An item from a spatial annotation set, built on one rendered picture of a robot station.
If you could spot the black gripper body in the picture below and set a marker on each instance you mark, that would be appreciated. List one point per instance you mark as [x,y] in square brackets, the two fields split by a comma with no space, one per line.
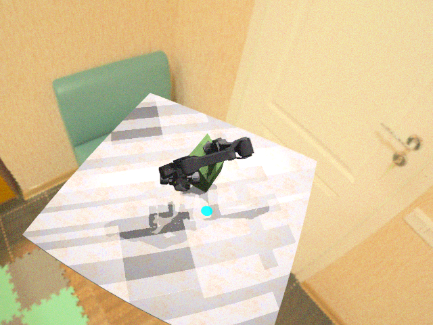
[195,179]

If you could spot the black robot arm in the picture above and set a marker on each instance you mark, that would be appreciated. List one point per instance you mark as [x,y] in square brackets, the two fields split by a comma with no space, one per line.
[217,151]

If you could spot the cyan circle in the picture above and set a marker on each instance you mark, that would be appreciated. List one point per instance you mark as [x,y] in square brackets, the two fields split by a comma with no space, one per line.
[206,210]

